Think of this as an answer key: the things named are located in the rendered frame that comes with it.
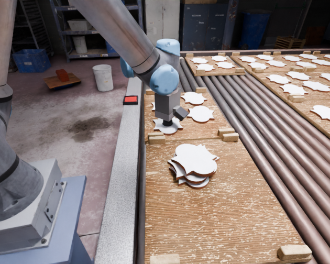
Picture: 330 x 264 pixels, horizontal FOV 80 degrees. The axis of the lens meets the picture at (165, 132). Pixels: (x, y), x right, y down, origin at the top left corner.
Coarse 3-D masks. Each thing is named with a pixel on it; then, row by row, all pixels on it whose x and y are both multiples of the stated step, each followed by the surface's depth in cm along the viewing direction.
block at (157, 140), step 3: (150, 138) 69; (153, 138) 69; (156, 138) 69; (159, 138) 69; (162, 138) 69; (165, 138) 69; (150, 141) 70; (153, 141) 70; (156, 141) 70; (159, 141) 70; (162, 141) 70; (165, 141) 70; (150, 144) 70; (153, 144) 70; (156, 144) 70; (159, 144) 71
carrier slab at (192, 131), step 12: (144, 96) 102; (180, 96) 102; (204, 96) 102; (144, 108) 92; (216, 108) 92; (192, 120) 84; (216, 120) 84; (156, 132) 77; (180, 132) 77; (192, 132) 77; (204, 132) 77; (216, 132) 77
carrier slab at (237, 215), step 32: (160, 160) 64; (224, 160) 64; (160, 192) 54; (192, 192) 54; (224, 192) 54; (256, 192) 54; (160, 224) 47; (192, 224) 47; (224, 224) 47; (256, 224) 47; (288, 224) 47; (192, 256) 41; (224, 256) 41; (256, 256) 41
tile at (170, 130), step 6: (156, 120) 81; (162, 120) 81; (174, 120) 81; (156, 126) 78; (162, 126) 78; (168, 126) 78; (174, 126) 78; (180, 126) 78; (168, 132) 75; (174, 132) 75
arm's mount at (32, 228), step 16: (48, 160) 57; (48, 176) 53; (48, 192) 52; (32, 208) 45; (48, 208) 50; (0, 224) 43; (16, 224) 42; (32, 224) 43; (48, 224) 50; (0, 240) 44; (16, 240) 45; (32, 240) 47; (48, 240) 49
